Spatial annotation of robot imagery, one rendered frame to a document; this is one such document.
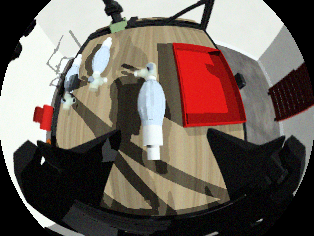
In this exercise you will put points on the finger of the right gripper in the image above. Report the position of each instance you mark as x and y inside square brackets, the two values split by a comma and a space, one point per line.
[12, 58]

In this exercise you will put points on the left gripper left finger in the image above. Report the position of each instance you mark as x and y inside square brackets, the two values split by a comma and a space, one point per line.
[87, 166]

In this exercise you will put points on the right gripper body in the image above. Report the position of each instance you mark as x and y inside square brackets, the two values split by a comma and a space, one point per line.
[18, 50]

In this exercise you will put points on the red tray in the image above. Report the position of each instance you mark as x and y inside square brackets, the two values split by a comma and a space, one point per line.
[210, 90]

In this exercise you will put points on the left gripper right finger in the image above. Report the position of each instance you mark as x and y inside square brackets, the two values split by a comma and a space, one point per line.
[239, 161]

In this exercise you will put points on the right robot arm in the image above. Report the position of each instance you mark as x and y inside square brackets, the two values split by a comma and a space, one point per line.
[111, 6]

